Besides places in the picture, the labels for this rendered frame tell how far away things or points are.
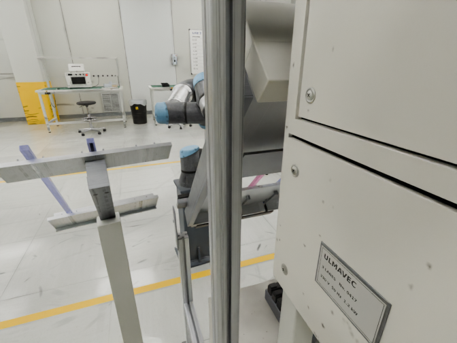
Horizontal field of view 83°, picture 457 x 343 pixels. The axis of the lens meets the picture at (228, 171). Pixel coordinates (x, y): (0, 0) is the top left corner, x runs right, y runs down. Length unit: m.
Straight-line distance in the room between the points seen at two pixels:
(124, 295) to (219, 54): 0.79
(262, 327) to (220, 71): 0.62
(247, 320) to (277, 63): 0.62
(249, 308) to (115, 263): 0.40
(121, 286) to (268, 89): 0.75
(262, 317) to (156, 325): 0.89
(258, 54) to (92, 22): 7.24
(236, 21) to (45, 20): 7.40
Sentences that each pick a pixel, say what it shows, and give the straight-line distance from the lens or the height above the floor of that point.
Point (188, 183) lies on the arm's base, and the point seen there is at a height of 0.58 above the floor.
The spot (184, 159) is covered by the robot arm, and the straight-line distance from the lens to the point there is 1.52.
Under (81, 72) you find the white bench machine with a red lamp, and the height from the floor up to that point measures 1.10.
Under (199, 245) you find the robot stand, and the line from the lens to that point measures 1.78.
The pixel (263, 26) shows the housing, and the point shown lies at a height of 1.27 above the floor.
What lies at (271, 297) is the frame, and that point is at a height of 0.65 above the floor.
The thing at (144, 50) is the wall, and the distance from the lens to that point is 7.45.
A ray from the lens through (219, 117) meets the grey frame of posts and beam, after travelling 0.31.
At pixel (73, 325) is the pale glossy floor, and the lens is 1.72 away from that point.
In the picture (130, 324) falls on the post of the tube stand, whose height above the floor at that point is 0.44.
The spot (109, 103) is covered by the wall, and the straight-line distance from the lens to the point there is 7.50.
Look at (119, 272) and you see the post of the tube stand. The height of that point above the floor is 0.66.
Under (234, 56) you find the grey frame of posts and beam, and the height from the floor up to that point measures 1.23.
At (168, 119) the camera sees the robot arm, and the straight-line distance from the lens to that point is 0.92.
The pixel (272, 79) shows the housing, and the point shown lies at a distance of 0.31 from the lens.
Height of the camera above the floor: 1.22
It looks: 22 degrees down
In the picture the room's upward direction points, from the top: straight up
